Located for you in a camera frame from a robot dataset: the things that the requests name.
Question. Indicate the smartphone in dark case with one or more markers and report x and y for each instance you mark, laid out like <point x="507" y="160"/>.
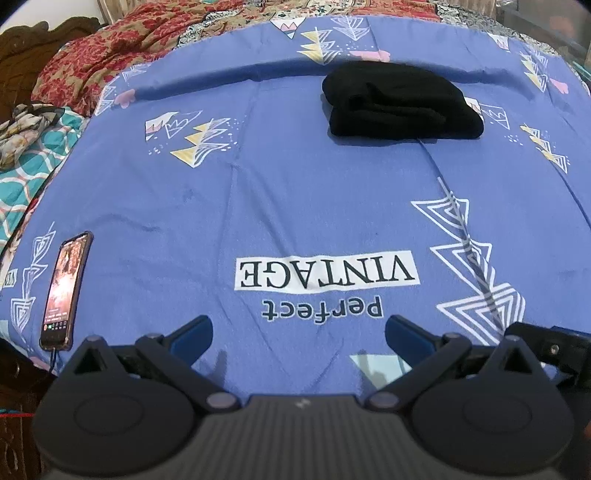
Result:
<point x="64" y="290"/>

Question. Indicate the glass top table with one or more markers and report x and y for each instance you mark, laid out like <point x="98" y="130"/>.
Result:
<point x="554" y="27"/>

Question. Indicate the carved wooden headboard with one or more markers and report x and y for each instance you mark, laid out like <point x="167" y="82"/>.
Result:
<point x="27" y="46"/>

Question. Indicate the red floral blanket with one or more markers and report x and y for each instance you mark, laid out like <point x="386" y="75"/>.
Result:
<point x="101" y="50"/>

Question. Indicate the teal patterned cloth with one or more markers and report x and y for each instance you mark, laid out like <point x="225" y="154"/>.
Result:
<point x="27" y="180"/>

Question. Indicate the black pants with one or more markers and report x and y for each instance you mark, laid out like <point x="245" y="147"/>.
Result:
<point x="392" y="101"/>

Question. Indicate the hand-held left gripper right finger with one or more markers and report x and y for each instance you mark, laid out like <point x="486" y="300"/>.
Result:
<point x="406" y="339"/>

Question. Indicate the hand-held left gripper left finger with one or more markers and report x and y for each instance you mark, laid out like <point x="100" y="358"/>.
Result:
<point x="191" y="334"/>

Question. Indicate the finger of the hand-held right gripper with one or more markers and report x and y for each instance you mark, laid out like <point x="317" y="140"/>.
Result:
<point x="568" y="353"/>

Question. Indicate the multicolour patchwork quilt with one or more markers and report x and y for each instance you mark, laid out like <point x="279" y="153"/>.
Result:
<point x="323" y="7"/>

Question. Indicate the blue printed bedsheet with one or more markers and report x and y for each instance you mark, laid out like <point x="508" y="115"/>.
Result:
<point x="300" y="194"/>

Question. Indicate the dark floral scarf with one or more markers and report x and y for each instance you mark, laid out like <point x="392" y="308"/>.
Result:
<point x="23" y="127"/>

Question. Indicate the dark wooden bed rail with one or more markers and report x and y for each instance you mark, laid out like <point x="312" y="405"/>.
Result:
<point x="18" y="392"/>

